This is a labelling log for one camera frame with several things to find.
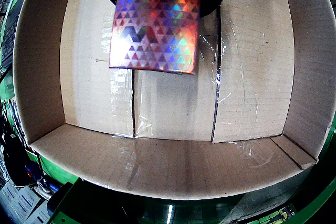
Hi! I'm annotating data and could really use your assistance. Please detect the red holographic triangle-pattern box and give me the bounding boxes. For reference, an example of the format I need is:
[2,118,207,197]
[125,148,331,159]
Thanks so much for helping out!
[109,0,200,75]

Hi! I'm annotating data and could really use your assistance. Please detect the large shallow cardboard tray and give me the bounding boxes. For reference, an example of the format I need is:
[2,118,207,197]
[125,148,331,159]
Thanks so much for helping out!
[13,0,336,201]

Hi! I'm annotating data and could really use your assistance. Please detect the black rounded device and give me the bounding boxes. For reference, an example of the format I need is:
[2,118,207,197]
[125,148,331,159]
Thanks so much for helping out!
[2,126,37,187]

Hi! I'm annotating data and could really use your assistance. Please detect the blue plastic tube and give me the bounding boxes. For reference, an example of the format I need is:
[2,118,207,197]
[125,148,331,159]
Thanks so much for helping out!
[43,179,61,193]

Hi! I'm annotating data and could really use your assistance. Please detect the green metal machine housing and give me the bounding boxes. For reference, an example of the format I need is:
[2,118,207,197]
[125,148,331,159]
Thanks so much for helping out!
[47,174,336,224]

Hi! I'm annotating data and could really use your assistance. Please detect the printed paper sheets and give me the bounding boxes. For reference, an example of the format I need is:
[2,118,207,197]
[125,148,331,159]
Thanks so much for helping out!
[0,182,53,224]

